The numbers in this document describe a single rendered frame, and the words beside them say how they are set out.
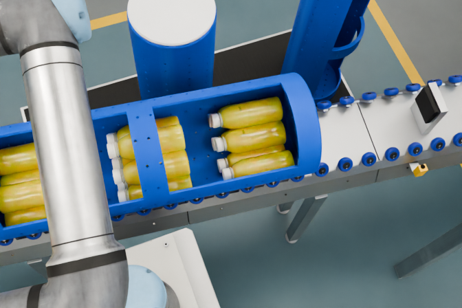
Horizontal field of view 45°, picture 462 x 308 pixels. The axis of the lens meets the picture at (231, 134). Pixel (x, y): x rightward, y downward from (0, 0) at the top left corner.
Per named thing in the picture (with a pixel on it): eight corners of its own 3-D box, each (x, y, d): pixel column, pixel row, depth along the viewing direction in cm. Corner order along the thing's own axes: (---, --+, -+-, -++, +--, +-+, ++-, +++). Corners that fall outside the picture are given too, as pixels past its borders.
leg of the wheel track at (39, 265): (79, 293, 238) (43, 262, 181) (65, 297, 237) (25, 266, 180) (78, 280, 240) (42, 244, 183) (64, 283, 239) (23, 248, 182)
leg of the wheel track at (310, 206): (299, 242, 253) (330, 197, 196) (287, 245, 252) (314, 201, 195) (295, 229, 255) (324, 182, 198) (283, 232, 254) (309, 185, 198)
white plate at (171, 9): (232, 20, 176) (232, 23, 177) (186, -39, 185) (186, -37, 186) (155, 58, 168) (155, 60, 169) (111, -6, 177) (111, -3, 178)
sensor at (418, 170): (423, 175, 172) (429, 170, 168) (414, 177, 172) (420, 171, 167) (414, 152, 175) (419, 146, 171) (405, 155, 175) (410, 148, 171)
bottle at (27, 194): (-2, 183, 142) (69, 168, 144) (5, 207, 144) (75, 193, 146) (-7, 192, 135) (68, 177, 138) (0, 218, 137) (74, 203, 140)
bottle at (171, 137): (180, 119, 143) (110, 132, 140) (185, 144, 141) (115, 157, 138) (180, 129, 150) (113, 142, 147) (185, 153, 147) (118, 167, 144)
